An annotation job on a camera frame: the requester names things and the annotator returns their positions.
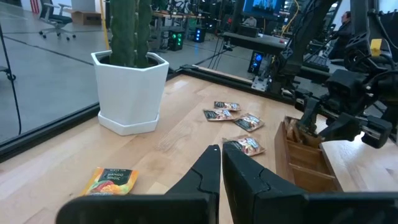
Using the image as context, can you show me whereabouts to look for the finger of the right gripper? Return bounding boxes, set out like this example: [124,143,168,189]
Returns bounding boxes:
[298,105,320,136]
[319,113,363,142]

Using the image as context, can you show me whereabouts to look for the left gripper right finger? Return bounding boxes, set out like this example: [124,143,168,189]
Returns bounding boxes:
[222,143,307,224]

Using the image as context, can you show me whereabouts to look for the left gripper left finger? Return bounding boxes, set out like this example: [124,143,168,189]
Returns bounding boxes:
[164,144,221,224]

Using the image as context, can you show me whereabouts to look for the wooden compartment tea box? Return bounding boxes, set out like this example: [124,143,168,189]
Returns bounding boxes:
[274,116,343,193]

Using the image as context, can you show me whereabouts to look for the orange mango tea packet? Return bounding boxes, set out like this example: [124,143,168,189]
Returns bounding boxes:
[81,167,140,197]

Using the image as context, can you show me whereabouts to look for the black keyboard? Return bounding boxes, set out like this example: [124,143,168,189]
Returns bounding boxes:
[303,54,332,73]

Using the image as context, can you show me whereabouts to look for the black device blue lights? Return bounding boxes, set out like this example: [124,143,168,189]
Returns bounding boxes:
[193,27,207,44]
[248,50,265,75]

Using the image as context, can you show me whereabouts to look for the black desk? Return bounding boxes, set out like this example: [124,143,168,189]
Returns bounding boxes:
[221,30,289,57]

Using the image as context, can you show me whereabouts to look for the white hexagonal plant pot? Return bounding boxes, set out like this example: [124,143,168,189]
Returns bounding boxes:
[91,49,170,137]

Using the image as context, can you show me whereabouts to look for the blue lit screen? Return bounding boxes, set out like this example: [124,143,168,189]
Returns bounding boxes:
[243,0,285,14]

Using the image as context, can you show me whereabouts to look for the computer tower green lights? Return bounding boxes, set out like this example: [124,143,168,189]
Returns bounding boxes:
[168,29,185,52]

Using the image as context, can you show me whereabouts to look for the wooden top desk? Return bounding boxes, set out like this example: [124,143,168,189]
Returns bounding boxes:
[149,11,206,52]

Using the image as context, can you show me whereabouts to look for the green cactus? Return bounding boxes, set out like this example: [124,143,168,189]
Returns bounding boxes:
[109,0,154,69]

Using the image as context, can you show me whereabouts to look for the cardboard box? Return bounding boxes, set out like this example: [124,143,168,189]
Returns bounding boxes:
[70,10,102,26]

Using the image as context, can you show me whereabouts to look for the grey office chair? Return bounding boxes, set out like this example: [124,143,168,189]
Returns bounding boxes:
[39,0,77,41]

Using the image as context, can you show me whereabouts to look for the yellow cable tag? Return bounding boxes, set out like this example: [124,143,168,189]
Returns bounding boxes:
[369,38,383,58]

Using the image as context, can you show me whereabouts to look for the silver arm base bracket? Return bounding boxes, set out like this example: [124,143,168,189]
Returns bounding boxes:
[251,75,270,93]

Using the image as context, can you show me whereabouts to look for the yellow hanging cable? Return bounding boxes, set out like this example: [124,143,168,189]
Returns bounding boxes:
[279,0,300,38]
[99,0,111,50]

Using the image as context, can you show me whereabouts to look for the black aluminium table frame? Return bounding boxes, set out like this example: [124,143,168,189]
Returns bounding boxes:
[0,63,299,164]

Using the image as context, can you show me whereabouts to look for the thin black cable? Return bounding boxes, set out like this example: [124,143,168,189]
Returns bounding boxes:
[0,18,23,135]

